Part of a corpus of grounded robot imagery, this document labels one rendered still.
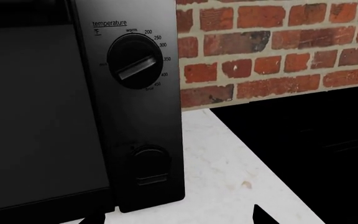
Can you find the dark glass oven door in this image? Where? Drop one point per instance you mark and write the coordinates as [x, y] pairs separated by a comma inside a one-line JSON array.
[[36, 112]]

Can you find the black cooktop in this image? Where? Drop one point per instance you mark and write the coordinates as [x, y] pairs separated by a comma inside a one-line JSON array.
[[306, 149]]

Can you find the black toaster oven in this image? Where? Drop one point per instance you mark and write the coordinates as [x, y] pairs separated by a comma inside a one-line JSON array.
[[141, 121]]

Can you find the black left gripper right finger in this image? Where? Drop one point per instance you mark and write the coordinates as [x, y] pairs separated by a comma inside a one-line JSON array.
[[262, 216]]

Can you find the black temperature knob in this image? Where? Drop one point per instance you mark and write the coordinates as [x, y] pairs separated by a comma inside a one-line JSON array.
[[135, 63]]

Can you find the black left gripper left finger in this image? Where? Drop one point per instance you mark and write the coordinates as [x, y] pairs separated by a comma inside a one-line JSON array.
[[92, 218]]

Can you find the black lower oven knob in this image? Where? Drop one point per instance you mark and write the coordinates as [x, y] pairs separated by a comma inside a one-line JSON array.
[[149, 164]]

